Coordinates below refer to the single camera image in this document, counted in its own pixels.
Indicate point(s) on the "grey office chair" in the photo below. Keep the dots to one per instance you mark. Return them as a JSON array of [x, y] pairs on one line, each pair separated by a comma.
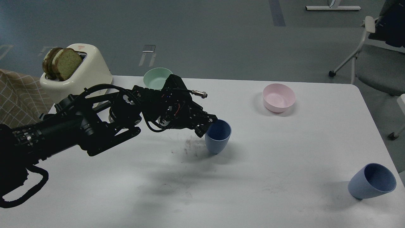
[[377, 67]]

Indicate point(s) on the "toast slice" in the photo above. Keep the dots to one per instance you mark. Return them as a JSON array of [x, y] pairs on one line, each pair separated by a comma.
[[47, 63], [65, 62]]

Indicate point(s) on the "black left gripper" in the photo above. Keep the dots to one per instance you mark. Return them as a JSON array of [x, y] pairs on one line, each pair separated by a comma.
[[172, 107]]

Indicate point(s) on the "toast slice back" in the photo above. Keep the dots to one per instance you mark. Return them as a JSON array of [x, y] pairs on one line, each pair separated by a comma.
[[47, 63]]

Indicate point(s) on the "beige checkered cloth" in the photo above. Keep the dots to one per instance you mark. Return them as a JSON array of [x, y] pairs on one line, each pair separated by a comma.
[[22, 99]]

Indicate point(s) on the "blue cup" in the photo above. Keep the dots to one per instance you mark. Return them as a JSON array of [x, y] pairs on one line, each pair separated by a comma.
[[217, 136], [371, 181]]

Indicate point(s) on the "pink bowl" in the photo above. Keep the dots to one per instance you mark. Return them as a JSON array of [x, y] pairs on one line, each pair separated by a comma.
[[278, 97]]

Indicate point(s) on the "toast slice front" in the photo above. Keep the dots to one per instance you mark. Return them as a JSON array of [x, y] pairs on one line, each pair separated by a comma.
[[65, 62]]

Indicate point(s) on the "metal floor socket plate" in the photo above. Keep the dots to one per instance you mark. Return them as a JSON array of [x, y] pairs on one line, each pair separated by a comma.
[[148, 48]]

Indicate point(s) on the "green bowl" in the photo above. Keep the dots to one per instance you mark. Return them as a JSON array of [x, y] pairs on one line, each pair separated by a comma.
[[156, 78]]

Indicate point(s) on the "cream toaster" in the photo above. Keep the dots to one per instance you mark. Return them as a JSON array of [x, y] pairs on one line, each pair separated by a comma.
[[93, 70]]

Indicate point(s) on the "white stand base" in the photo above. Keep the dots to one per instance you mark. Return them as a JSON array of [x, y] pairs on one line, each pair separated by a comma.
[[334, 5]]

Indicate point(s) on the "dark blue clothing on chair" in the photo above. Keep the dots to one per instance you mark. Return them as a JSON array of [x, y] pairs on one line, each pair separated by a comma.
[[390, 25]]

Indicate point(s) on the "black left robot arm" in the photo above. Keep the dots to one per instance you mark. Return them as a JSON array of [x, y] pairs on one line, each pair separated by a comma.
[[98, 119]]

